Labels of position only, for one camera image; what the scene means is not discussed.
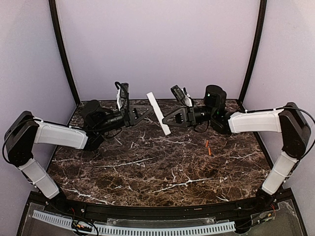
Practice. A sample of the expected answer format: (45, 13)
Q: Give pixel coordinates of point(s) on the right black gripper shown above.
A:
(191, 116)

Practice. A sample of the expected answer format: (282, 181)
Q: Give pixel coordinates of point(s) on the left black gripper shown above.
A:
(127, 117)

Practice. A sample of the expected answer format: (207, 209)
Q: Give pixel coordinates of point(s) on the white remote control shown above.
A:
(158, 112)

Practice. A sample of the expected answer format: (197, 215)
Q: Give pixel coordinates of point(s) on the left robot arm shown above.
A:
(28, 130)

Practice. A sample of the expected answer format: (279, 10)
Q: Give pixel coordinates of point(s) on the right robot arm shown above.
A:
(288, 120)

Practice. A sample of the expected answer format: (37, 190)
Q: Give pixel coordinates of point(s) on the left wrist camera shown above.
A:
(122, 97)

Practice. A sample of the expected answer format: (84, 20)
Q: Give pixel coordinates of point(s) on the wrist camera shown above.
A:
(122, 97)
(182, 96)

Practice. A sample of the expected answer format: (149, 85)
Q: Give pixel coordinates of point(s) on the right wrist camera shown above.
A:
(182, 96)

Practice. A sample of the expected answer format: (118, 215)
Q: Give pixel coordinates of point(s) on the black front rail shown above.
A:
(237, 210)

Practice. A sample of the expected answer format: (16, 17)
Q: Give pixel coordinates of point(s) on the white slotted cable duct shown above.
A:
(122, 227)

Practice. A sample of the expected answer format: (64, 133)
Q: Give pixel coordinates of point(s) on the left black frame post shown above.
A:
(62, 50)

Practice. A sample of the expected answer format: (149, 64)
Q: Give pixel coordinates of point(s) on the black frame post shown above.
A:
(254, 51)
(62, 50)

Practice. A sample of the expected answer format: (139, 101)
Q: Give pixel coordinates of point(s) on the right black frame post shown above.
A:
(254, 51)

